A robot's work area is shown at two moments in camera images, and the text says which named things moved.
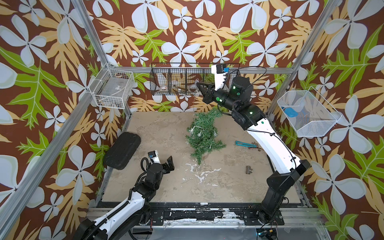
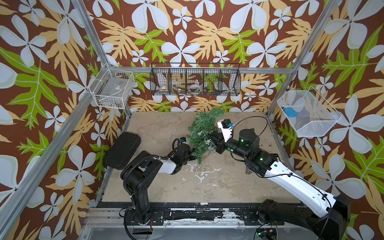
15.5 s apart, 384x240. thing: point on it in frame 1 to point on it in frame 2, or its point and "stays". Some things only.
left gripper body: [162, 173] to [190, 157]
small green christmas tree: [202, 134] stays
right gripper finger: [204, 88] to [217, 138]
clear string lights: [191, 131] to [211, 148]
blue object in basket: [290, 112] stays
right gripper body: [224, 100] to [232, 146]
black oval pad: [121, 150] stays
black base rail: [227, 213] stays
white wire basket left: [111, 89] stays
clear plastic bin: [310, 116] stays
